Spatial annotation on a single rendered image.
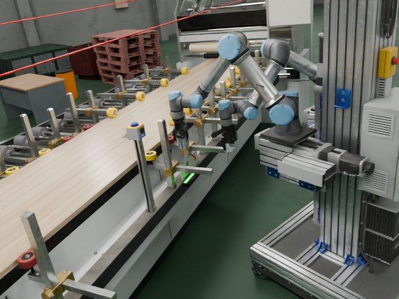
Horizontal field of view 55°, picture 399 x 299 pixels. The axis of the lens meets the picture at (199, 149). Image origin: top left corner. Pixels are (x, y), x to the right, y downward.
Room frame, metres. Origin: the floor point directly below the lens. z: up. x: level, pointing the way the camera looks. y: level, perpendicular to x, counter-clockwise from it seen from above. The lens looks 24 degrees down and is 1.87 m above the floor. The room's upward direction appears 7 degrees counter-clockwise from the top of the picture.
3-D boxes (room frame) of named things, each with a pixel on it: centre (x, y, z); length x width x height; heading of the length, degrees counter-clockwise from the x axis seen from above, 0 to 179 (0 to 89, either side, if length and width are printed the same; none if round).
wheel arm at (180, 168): (2.10, 0.14, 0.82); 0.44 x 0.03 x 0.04; 63
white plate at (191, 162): (2.27, 0.08, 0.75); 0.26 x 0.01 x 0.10; 153
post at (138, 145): (1.85, 0.32, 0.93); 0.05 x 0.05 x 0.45; 63
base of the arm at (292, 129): (1.95, -0.51, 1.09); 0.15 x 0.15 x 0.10
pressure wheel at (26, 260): (1.29, 0.76, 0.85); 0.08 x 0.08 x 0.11
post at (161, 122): (2.08, 0.20, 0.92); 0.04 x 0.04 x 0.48; 63
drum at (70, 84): (7.45, 2.41, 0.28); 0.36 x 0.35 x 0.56; 35
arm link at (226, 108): (2.21, -0.19, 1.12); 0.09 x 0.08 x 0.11; 105
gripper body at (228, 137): (2.21, -0.19, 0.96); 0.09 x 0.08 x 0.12; 64
